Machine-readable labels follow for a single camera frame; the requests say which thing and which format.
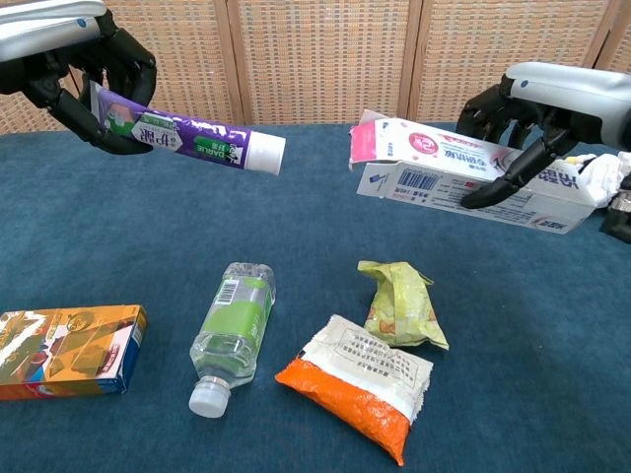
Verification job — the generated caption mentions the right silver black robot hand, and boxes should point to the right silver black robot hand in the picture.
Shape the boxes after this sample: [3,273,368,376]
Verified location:
[456,61,631,210]

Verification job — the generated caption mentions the crumpled yellow-green snack bag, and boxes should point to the crumpled yellow-green snack bag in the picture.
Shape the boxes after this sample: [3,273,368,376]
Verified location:
[357,259,451,352]

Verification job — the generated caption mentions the orange white snack packet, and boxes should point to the orange white snack packet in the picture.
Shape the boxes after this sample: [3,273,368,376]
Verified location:
[274,313,435,467]

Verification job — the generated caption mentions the black white plush penguin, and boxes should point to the black white plush penguin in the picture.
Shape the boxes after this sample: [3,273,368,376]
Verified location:
[566,151,631,211]

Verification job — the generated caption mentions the pink white box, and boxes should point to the pink white box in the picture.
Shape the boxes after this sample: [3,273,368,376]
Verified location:
[348,108,597,236]

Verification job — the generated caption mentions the orange printed snack carton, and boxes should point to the orange printed snack carton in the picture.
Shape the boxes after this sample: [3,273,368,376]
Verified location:
[0,304,149,401]

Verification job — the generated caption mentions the clear bottle green label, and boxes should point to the clear bottle green label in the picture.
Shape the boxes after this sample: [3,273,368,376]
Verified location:
[188,261,277,419]

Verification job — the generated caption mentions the purple toothpaste tube white cap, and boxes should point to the purple toothpaste tube white cap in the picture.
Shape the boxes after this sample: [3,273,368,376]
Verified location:
[90,81,287,176]

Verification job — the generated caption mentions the teal felt table cover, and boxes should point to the teal felt table cover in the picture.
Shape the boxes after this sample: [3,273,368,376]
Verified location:
[0,120,631,473]

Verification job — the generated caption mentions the woven wooden folding screen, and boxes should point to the woven wooden folding screen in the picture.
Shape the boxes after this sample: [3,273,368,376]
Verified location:
[0,0,631,135]

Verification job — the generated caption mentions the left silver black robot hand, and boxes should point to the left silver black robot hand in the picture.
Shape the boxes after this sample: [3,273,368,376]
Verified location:
[0,0,158,156]

